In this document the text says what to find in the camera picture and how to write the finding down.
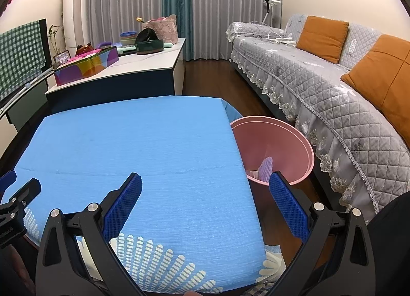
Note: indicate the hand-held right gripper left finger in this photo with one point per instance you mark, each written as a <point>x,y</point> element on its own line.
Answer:
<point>125,206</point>

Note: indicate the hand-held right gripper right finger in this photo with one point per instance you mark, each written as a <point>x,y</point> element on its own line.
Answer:
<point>288,209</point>

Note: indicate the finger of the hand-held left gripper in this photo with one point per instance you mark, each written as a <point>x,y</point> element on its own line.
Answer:
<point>30,188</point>
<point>8,180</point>

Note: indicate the purple foam net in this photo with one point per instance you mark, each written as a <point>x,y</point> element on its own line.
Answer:
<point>266,169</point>

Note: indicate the pink plastic bin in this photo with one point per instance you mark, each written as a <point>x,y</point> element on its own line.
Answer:
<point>272,135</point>

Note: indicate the blue tablecloth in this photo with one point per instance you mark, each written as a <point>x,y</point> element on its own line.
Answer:
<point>128,139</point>

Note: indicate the dark green television stand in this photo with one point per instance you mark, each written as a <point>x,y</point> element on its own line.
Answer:
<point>25,107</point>

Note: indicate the person's dark clothing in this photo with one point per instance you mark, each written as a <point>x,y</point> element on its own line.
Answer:
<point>394,251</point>

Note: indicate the green checked cloth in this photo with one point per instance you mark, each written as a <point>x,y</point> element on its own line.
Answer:
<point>19,59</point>

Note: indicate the colorful cardboard box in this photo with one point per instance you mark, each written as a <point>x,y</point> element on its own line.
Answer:
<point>83,70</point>

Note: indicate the grey quilted sofa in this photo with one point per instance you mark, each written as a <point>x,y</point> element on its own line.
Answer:
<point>304,71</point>

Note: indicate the pink plastic plate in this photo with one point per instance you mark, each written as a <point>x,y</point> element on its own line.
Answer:
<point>80,58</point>

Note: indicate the black television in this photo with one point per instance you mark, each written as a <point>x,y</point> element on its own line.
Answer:
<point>46,43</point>

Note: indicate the white coffee table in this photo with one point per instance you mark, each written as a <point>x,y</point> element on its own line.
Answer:
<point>144,62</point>

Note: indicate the red brown teapot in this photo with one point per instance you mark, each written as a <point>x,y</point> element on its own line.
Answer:
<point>84,49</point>

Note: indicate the orange cushion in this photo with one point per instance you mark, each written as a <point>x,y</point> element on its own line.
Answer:
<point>381,84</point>
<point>322,38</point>

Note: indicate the thin potted plant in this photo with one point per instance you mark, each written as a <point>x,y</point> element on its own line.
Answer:
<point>54,31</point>

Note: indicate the green round tin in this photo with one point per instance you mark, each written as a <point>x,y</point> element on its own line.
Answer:
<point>150,46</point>

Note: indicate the purple plastic container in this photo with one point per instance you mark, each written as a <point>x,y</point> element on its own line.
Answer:
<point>105,44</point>

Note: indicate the mint green board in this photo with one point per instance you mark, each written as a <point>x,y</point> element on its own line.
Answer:
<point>168,44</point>

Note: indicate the stack of colored bowls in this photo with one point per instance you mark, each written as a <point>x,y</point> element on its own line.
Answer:
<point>128,38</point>

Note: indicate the white power strip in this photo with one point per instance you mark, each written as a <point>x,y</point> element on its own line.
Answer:
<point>286,40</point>

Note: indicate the black pouch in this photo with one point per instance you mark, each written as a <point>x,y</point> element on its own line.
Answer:
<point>145,36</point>

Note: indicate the pink patterned bag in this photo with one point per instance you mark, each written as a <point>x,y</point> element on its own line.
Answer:
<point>165,30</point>

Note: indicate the white tower air conditioner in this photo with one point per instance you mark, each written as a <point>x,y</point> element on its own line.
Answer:
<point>75,11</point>

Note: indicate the white floor lamp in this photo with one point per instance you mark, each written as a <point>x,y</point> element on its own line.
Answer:
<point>274,2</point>

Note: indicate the small photo frame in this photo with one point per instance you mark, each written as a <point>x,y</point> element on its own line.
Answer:
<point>61,58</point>

